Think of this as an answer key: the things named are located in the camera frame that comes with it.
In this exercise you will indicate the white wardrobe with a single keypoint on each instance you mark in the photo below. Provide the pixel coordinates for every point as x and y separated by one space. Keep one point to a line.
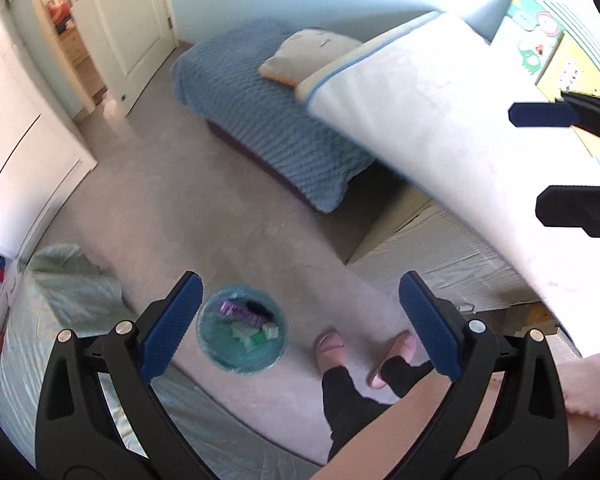
25 110

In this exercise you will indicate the white door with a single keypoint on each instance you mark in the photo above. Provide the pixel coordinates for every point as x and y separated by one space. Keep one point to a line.
125 25

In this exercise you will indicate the person's right leg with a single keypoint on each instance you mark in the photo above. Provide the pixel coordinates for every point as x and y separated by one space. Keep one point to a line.
407 372

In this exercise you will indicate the purple patterned small packet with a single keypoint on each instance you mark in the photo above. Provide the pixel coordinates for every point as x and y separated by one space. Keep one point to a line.
236 311

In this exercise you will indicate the person's left leg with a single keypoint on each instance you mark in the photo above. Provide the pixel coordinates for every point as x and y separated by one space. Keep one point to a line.
350 410

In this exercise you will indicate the pink slipper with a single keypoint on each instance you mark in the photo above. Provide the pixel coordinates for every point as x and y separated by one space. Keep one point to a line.
392 352
330 347

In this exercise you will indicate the person's leg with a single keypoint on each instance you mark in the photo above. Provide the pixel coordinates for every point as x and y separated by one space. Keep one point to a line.
350 410
407 372

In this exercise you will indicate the green item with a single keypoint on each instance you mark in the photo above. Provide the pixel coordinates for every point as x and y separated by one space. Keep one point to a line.
250 337

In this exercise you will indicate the wooden dresser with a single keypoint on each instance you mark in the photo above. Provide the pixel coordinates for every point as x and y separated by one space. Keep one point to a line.
74 45

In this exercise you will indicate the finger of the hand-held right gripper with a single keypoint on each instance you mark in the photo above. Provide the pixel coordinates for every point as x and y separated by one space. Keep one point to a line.
542 115
575 205

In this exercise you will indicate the plastic wrapped pale green mattress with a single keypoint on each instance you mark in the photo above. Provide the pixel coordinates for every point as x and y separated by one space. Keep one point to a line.
60 285

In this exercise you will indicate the grey pillow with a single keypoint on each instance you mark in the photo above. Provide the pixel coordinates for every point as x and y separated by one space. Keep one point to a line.
305 52

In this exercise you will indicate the blue quilted bed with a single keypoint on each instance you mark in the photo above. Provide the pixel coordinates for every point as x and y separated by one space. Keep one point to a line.
260 115

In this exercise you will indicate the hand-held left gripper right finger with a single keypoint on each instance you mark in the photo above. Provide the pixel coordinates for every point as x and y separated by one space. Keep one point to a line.
430 325

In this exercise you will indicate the black box with barcode label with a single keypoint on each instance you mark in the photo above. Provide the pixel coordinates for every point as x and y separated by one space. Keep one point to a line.
258 308

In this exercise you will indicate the trash bin with blue liner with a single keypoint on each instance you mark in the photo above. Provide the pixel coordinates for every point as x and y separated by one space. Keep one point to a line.
220 347

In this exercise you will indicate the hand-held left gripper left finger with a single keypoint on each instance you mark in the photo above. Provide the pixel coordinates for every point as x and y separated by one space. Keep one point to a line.
172 325

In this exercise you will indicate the teal elephant picture book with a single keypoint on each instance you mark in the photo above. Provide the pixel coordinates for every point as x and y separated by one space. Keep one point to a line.
530 40

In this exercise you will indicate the yellow picture book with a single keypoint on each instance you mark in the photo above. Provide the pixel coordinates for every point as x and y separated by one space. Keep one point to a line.
580 72

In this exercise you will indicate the person's right forearm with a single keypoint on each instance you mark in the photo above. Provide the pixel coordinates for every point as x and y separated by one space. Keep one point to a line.
405 435

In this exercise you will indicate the plastic wrapped wooden bed base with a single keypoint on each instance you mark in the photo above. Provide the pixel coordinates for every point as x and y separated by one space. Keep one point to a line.
445 260

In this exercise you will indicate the pink fuzzy garment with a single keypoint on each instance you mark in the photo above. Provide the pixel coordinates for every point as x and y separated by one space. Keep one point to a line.
592 385

